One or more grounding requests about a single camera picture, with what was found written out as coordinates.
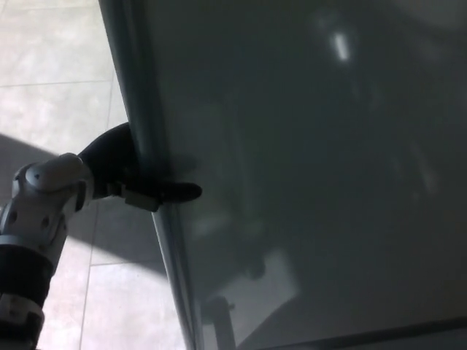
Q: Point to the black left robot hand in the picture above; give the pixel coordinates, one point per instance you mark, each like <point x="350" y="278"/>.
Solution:
<point x="109" y="156"/>

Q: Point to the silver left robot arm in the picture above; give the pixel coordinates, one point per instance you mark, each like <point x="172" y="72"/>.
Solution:
<point x="36" y="226"/>

